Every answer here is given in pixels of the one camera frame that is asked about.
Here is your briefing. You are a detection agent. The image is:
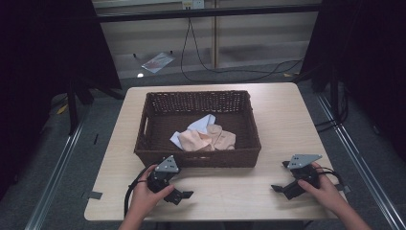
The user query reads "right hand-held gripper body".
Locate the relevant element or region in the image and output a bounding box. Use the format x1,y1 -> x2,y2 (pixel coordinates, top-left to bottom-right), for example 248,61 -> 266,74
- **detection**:
282,153 -> 324,196

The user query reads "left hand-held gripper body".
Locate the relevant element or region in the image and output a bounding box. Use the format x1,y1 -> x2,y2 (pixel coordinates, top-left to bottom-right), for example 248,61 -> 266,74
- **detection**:
146,154 -> 182,203

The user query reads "brown wicker basket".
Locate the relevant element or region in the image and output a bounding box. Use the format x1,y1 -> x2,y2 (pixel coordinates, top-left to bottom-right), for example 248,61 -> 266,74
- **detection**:
133,89 -> 262,169

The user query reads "peach cloth garment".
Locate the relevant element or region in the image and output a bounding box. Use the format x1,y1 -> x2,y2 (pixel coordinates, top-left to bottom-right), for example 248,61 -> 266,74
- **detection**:
177,124 -> 237,152

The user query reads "light blue cloth garment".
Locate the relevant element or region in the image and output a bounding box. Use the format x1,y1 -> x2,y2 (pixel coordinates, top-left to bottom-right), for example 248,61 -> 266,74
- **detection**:
169,113 -> 217,150

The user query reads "person's left hand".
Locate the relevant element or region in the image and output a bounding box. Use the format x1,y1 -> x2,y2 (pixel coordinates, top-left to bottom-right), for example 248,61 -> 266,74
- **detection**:
129,164 -> 176,219

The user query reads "person's right hand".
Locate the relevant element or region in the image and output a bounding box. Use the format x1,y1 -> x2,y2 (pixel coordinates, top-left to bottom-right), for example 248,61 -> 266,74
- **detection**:
297,161 -> 343,213

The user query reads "grey tape piece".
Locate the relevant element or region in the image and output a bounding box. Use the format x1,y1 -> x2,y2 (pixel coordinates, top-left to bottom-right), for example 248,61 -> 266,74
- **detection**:
81,190 -> 103,201
334,184 -> 352,195

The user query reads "black stand leg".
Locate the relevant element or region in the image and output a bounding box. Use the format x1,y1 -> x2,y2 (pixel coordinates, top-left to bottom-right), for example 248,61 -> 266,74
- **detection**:
314,68 -> 350,133
65,80 -> 96,136

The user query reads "clear plastic bag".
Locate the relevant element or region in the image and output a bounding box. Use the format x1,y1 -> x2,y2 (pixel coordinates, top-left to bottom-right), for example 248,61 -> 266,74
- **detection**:
141,52 -> 176,75

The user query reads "black curtain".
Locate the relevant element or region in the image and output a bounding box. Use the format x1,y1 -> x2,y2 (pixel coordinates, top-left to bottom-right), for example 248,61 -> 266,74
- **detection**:
0,0 -> 123,201
300,0 -> 406,164

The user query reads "black horizontal bar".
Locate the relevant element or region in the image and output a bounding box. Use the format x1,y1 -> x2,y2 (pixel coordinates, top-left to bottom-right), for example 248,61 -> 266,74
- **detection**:
94,3 -> 324,23

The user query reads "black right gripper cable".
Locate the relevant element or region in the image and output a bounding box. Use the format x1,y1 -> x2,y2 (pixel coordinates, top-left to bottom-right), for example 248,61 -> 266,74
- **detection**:
315,166 -> 347,190

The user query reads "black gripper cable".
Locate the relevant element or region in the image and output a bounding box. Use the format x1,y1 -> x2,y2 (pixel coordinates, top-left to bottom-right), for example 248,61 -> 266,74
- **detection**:
315,166 -> 347,190
123,162 -> 158,218

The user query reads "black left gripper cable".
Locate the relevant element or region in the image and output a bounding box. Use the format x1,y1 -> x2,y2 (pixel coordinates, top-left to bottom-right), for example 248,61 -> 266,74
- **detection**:
123,162 -> 158,218

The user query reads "metal floor rail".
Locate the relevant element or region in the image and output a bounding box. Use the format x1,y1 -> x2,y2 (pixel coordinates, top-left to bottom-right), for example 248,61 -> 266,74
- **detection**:
24,121 -> 84,230
315,93 -> 406,230

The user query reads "black floor cable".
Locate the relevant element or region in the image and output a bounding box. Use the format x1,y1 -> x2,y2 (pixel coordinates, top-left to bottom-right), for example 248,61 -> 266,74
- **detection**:
179,17 -> 305,83

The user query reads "white wall outlet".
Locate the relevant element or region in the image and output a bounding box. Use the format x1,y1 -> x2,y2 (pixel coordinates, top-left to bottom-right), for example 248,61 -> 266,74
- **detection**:
181,0 -> 205,11

